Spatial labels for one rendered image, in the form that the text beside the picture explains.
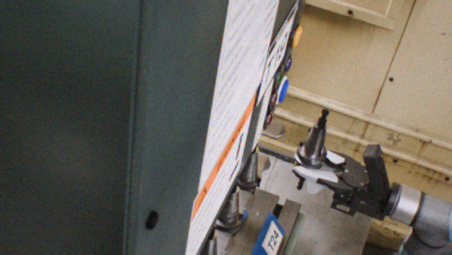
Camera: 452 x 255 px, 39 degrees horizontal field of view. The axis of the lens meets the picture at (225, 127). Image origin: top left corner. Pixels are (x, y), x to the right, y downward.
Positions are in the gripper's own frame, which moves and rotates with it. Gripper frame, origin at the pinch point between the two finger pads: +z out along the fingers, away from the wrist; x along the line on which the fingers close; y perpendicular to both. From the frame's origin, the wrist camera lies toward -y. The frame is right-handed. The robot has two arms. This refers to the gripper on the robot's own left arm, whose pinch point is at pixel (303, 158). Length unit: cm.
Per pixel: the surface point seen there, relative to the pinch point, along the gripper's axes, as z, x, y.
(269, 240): 1.1, -2.6, 25.2
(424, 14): -13.5, 34.8, -21.6
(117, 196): 6, -79, -63
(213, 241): 8.0, -35.4, -8.2
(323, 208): -8.8, 26.1, 38.1
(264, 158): 7.1, -5.9, -1.5
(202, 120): 5, -69, -61
